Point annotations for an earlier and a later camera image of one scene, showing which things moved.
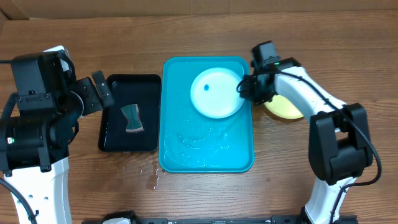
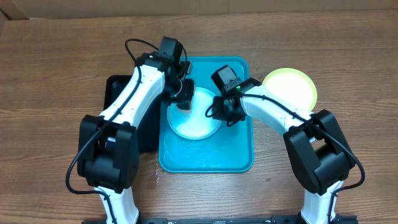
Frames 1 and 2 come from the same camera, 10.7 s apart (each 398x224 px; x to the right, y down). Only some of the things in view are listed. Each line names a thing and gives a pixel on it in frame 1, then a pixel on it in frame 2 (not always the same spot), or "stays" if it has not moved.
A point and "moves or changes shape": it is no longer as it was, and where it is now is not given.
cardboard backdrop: (18, 10) stays
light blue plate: (214, 93) moves or changes shape
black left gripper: (86, 87) → (188, 94)
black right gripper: (247, 94) → (219, 114)
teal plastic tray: (188, 141) stays
